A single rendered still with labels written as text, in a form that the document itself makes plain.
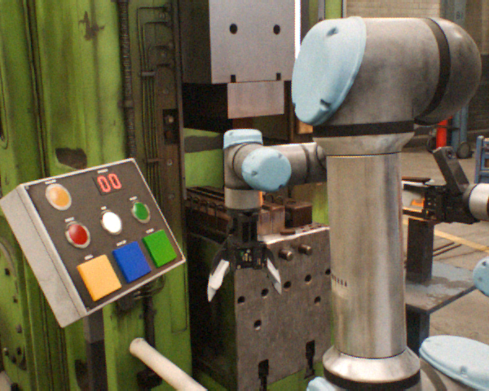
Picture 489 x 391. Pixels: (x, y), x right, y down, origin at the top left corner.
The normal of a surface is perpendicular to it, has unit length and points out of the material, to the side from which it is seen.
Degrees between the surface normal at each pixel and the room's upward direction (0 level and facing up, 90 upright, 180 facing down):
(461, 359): 7
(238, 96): 90
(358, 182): 85
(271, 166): 90
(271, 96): 90
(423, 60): 78
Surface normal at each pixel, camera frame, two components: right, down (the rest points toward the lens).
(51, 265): -0.47, 0.20
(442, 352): 0.11, -0.98
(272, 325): 0.60, 0.16
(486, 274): -0.65, 0.18
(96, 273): 0.75, -0.42
